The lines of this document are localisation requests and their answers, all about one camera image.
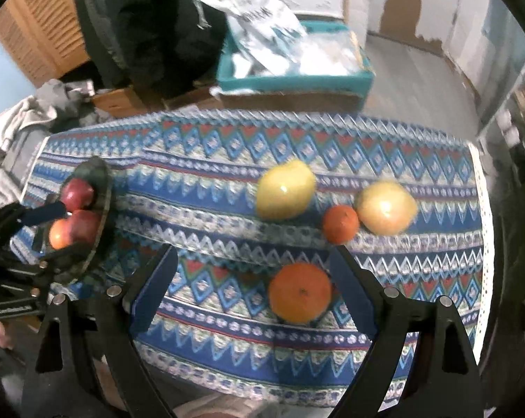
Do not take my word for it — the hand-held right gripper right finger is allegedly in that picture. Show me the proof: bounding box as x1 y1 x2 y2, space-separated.
331 245 483 418

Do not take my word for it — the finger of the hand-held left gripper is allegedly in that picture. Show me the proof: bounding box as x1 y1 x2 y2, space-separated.
7 246 78 290
0 201 69 249

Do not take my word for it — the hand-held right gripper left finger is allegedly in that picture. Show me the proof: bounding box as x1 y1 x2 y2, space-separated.
22 244 179 418

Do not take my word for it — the large orange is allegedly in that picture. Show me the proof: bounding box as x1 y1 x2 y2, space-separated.
269 262 333 324
49 219 74 250

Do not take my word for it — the dark red apple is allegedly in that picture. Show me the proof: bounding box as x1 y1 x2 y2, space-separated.
68 210 101 247

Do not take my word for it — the green glass bowl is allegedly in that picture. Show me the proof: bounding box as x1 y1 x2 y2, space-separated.
45 157 115 286

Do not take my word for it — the grey printed garment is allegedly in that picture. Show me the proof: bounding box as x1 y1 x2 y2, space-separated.
0 126 50 172

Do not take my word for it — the small tangerine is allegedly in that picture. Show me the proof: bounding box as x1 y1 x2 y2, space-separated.
322 204 360 245

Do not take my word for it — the yellow mango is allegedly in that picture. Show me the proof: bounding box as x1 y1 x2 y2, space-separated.
256 160 318 221
356 180 419 236

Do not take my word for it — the white cloth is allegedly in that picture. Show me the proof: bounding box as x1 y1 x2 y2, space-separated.
0 96 45 212

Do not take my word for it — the grey cloth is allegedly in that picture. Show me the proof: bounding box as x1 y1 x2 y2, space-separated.
36 79 98 127

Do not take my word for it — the beige cloth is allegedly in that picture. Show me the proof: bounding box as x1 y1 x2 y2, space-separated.
173 392 285 418

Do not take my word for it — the wooden drawer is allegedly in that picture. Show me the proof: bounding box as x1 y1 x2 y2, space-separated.
92 87 150 118

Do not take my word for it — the blue patterned tablecloth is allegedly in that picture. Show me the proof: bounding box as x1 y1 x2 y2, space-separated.
12 109 494 405

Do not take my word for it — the wooden louvered wardrobe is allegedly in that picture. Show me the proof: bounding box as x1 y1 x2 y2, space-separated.
0 0 91 88

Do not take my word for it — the cardboard box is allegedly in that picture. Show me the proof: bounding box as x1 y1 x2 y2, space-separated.
162 87 363 114

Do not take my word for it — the black jacket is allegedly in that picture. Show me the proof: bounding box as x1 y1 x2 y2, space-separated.
79 0 228 101

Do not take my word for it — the teal plastic crate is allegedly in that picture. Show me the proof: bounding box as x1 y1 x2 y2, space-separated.
216 20 375 96

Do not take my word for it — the white shoe rack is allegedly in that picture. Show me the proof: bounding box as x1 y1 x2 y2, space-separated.
476 56 525 184

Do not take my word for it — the clear plastic bag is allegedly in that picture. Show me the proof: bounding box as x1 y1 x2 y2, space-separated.
297 30 363 75

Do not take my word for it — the white rice bag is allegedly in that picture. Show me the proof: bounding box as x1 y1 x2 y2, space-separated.
177 0 309 79

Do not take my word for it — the light blue door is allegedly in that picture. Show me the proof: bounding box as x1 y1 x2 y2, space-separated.
446 0 499 79

